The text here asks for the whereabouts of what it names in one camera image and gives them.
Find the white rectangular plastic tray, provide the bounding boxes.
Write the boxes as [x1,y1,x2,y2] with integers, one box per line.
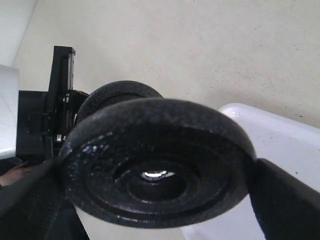
[76,103,320,240]

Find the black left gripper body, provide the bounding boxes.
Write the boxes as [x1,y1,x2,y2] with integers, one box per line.
[16,46,89,162]

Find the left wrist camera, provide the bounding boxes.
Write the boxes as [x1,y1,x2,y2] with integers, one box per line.
[0,65,20,159]

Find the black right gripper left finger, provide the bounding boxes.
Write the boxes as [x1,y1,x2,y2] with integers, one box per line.
[0,158,89,240]

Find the black weight plate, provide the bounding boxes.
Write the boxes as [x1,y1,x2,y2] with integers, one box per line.
[72,80,164,139]
[58,98,257,229]

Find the chrome threaded dumbbell bar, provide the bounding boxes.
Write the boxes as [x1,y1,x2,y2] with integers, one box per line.
[140,170,176,182]

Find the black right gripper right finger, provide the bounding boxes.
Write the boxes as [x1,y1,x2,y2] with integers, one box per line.
[247,158,320,240]

